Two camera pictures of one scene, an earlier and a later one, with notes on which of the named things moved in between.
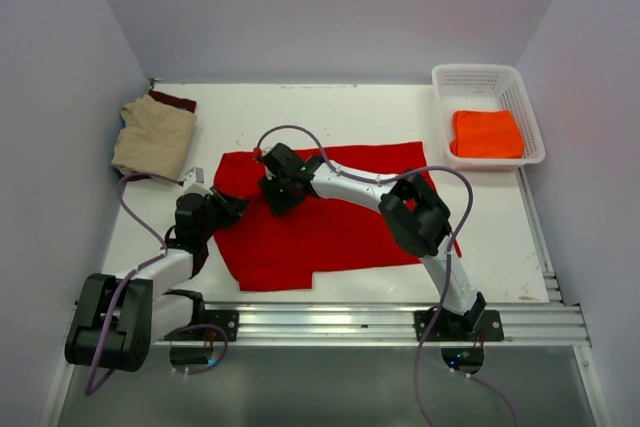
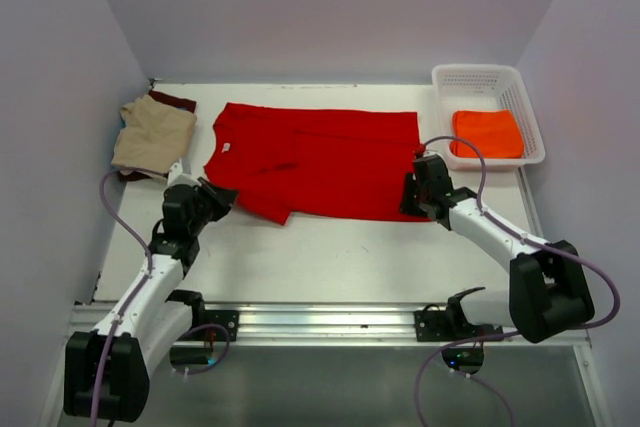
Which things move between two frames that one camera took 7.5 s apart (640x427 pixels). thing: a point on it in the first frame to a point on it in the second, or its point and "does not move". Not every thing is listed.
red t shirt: (266, 248) to (315, 164)
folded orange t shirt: (486, 134) does not move
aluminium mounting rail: (540, 325) does not move
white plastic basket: (462, 87) does not move
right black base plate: (489, 327) does not move
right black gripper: (267, 184) to (406, 206)
